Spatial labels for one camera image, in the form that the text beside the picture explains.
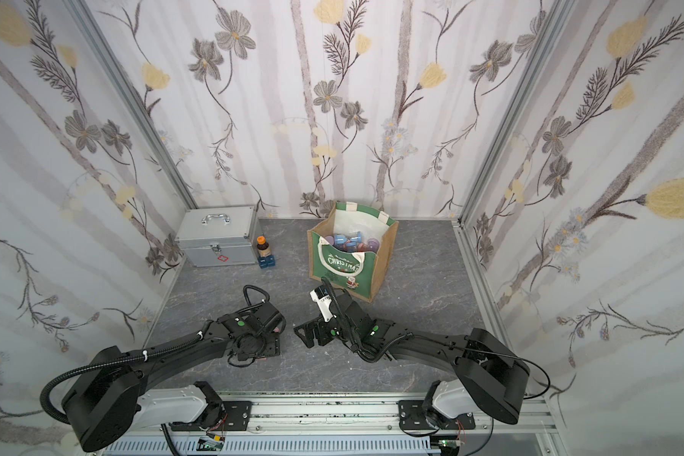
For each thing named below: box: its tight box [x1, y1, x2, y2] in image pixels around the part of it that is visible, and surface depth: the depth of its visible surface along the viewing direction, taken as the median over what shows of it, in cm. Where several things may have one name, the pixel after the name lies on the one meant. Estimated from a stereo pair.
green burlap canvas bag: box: [307, 201, 399, 304], surface depth 97 cm
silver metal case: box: [174, 205, 258, 267], surface depth 100 cm
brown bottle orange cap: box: [256, 235, 271, 258], surface depth 106 cm
